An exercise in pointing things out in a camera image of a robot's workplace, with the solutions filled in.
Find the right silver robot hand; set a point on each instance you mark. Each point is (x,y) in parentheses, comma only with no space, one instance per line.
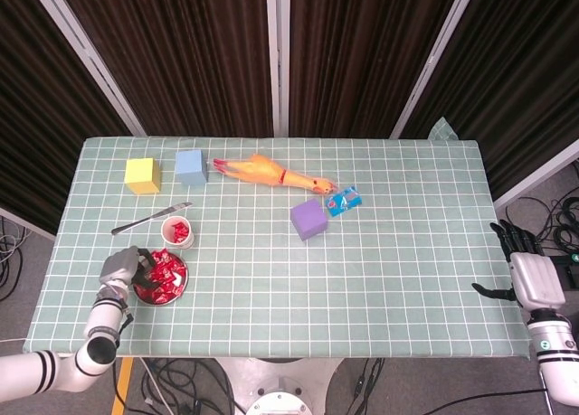
(538,279)

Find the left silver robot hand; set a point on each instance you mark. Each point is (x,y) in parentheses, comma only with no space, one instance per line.
(118,266)

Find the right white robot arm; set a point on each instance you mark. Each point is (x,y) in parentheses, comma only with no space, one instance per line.
(552,342)

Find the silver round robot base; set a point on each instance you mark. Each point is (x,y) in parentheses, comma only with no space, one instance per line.
(276,388)

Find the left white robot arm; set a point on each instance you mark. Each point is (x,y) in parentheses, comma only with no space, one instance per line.
(106,315)

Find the white paper cup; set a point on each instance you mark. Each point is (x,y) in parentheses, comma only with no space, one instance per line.
(166,232)

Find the black box with green light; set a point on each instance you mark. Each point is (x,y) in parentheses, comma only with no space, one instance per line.
(574,270)

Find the metal bowl of red candies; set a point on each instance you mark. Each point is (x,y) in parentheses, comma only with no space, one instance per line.
(156,303)

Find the silver table knife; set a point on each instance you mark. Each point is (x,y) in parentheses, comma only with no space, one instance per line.
(149,218)

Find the yellow foam cube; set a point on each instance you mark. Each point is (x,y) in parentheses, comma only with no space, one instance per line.
(141,175)

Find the yellow floor tape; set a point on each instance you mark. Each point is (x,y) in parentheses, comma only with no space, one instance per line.
(121,388)

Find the light blue foam cube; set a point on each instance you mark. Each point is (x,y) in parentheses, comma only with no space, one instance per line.
(190,166)

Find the dark brown partition panel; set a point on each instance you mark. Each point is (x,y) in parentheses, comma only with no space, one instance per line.
(36,116)
(181,62)
(520,94)
(362,62)

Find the orange rubber chicken toy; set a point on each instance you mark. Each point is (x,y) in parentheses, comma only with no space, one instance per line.
(262,171)

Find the purple foam cube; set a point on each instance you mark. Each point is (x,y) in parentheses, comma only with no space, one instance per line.
(309,218)

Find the green checked tablecloth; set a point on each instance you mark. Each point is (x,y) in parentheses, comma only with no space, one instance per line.
(316,288)

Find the blue snack packet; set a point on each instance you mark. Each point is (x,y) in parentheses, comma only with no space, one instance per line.
(344,202)

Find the white partition base rail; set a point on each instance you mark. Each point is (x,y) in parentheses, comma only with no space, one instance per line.
(27,223)
(538,176)

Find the white partition frame post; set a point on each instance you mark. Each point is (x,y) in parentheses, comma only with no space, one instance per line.
(277,58)
(433,60)
(88,55)

